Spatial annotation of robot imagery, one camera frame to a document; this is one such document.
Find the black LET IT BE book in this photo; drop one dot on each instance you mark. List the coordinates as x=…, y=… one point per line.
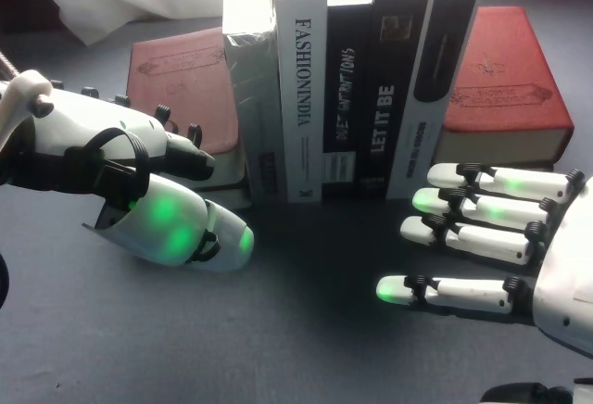
x=389, y=61

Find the faded red hardcover book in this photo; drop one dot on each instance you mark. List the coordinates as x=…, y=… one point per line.
x=180, y=84

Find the white book with black oval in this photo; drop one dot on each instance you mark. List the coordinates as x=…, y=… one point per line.
x=417, y=144

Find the black book with handwritten title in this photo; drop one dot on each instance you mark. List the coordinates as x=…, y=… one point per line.
x=343, y=98

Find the white FASHIONINDIA book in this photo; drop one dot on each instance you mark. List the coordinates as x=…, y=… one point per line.
x=301, y=75

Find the bright red hardcover book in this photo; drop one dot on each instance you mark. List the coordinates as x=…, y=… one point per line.
x=509, y=75

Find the plastic wrapped grey book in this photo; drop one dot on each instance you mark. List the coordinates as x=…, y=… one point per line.
x=259, y=98

